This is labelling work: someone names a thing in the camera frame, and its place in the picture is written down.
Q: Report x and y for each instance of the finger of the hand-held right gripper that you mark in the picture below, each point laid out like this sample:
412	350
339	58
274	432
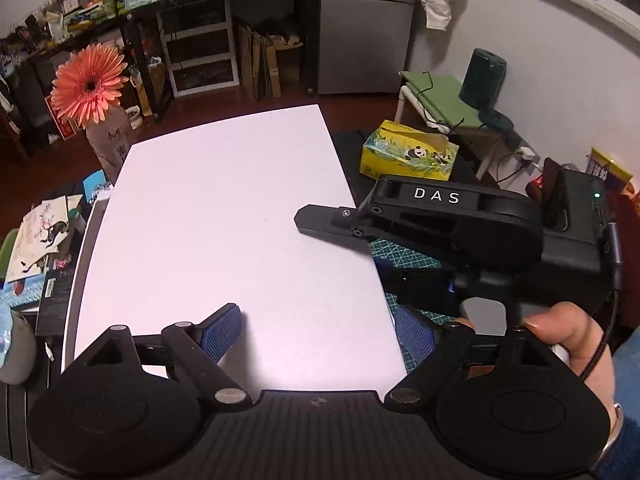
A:
330	222

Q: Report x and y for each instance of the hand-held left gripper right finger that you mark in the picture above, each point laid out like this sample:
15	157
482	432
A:
415	337

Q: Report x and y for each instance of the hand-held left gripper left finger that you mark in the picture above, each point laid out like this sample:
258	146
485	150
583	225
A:
220	332

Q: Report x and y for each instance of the white box lid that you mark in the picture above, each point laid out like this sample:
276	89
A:
225	210

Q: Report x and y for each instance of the person's right forearm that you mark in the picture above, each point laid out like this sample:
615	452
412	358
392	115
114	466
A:
625	455

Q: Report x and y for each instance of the black slatted desktop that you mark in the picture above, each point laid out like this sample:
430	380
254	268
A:
362	192

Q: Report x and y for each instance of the person's right hand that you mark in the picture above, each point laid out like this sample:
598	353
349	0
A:
575	335

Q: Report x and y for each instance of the green cutting mat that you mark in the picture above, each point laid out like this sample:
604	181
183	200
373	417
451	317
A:
400	255

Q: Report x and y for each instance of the yellow tissue pack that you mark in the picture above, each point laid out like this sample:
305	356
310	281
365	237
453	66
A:
395	155

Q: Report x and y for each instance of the small green table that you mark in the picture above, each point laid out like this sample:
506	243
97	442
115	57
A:
440	95

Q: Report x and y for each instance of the yellow and blue snack bag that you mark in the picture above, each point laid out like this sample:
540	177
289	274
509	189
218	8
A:
607	167

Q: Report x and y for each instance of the dark green cylinder device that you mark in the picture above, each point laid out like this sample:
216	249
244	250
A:
482	80

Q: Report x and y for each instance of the flat cardboard pieces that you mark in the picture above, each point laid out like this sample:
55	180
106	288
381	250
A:
270	70

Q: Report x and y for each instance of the black flat box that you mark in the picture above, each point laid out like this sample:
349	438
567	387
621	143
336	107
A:
55	305

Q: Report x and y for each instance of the grey refrigerator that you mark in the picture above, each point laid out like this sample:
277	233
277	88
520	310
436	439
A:
365	35

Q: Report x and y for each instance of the blue patterned booklet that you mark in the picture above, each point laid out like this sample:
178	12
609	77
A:
20	292

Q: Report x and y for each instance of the blue mountain-shaped humidifier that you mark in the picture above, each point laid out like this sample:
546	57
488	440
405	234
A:
15	350

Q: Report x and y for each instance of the ink painting paper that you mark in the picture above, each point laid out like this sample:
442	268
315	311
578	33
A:
35	240

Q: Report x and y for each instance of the person's right leg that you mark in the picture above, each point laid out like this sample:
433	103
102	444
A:
630	370

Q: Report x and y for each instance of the pink flower vase bottle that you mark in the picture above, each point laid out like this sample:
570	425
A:
107	145

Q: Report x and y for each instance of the white drawer cabinet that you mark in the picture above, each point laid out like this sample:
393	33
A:
200	45

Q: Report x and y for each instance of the white ceramic pot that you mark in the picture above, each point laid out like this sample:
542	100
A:
134	114

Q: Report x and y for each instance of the red gift box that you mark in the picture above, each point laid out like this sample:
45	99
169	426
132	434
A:
60	127

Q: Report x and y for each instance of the orange gerbera flower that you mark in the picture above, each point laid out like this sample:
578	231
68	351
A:
87	85

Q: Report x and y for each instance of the cluttered storage rack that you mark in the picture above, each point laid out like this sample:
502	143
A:
75	5

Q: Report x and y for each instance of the white wall plug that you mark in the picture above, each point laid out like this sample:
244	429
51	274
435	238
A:
529	153

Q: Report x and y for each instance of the black metal frame desk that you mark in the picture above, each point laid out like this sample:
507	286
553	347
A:
312	35

